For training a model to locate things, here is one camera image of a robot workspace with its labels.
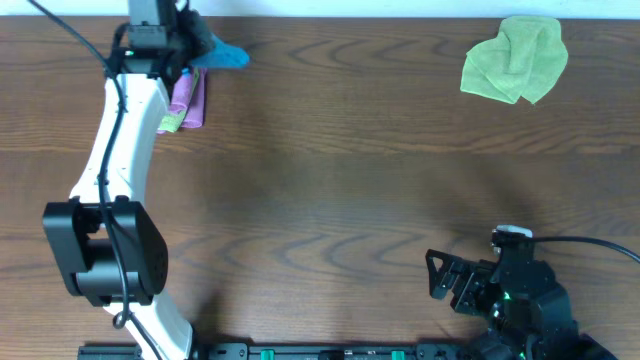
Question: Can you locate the folded purple cloth top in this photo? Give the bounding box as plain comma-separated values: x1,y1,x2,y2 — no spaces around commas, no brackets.
169,69,198,115

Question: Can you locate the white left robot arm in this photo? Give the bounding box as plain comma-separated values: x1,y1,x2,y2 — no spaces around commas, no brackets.
42,0,214,359

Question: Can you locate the crumpled green microfiber cloth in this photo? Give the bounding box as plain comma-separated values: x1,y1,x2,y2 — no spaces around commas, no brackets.
460,16,569,104

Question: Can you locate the folded purple cloth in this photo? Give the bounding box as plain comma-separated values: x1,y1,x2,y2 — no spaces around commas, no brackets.
157,67,209,135
169,69,198,115

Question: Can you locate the folded green cloth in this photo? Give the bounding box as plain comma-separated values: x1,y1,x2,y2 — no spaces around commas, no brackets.
157,67,201,134

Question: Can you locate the folded purple cloth bottom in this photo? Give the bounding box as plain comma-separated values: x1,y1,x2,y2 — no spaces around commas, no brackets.
157,67,209,135

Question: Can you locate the blue microfiber cloth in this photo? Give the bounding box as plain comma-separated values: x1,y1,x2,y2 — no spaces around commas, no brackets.
181,33,250,75

